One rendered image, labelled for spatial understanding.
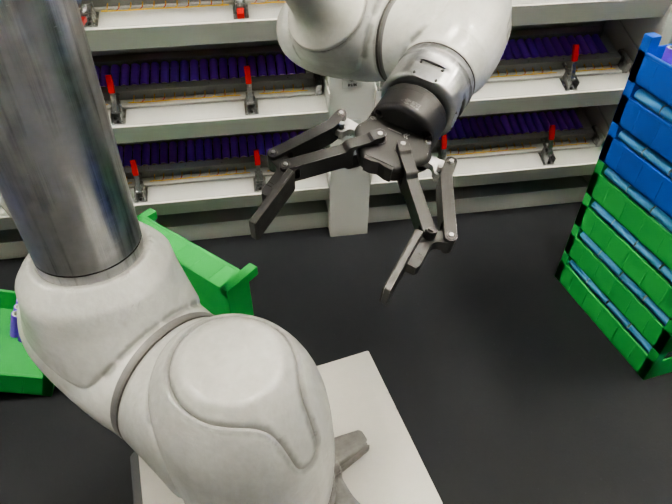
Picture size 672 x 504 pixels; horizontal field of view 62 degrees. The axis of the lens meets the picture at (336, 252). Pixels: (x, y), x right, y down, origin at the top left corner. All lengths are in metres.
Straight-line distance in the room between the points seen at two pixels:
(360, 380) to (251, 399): 0.35
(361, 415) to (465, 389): 0.40
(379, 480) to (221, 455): 0.29
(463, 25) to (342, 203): 0.75
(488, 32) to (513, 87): 0.67
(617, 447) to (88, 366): 0.88
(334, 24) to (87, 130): 0.32
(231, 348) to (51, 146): 0.21
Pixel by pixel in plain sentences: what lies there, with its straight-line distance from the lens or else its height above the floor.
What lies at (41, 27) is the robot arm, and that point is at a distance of 0.45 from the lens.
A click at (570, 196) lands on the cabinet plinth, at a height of 0.02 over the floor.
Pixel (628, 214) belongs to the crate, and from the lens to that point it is 1.16.
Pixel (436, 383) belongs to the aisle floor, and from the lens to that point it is 1.12.
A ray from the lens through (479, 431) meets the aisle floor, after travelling 1.08.
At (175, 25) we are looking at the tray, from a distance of 1.12.
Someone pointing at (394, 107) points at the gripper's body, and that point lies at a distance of 0.58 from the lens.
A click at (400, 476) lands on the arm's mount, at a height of 0.26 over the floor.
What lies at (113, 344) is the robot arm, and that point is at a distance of 0.57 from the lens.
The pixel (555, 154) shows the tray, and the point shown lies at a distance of 1.50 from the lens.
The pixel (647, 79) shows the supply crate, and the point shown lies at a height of 0.50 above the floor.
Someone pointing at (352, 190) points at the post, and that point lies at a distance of 1.31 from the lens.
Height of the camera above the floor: 0.91
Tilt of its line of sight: 42 degrees down
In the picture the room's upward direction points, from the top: straight up
